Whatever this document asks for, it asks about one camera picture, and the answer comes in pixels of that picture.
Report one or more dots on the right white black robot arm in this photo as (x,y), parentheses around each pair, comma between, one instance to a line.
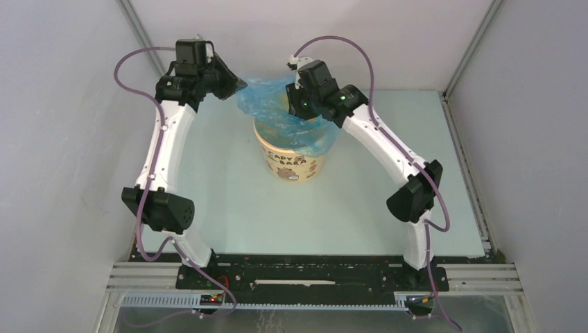
(417,179)

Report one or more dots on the yellow capybara trash bin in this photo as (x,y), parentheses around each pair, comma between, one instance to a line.
(294,161)

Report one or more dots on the aluminium frame rail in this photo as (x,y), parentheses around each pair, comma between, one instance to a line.
(463,279)

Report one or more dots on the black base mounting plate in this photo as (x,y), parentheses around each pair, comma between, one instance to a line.
(313,279)

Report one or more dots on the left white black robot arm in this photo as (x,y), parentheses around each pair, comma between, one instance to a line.
(162,215)

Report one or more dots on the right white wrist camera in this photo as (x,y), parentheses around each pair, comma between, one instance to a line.
(295,63)

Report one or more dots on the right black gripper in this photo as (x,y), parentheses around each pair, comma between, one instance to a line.
(292,95)

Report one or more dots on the white toothed cable duct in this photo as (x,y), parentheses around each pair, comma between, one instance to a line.
(193,301)

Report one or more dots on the blue plastic trash bag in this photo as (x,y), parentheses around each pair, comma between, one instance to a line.
(265,99)

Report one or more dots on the left small circuit board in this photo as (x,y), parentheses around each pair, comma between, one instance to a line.
(210,300)

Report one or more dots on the right small circuit board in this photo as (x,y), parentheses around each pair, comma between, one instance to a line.
(424,301)

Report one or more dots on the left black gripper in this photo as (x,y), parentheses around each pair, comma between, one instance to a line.
(232,83)

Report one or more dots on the small circuit board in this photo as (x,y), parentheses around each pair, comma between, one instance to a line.
(424,301)
(210,300)

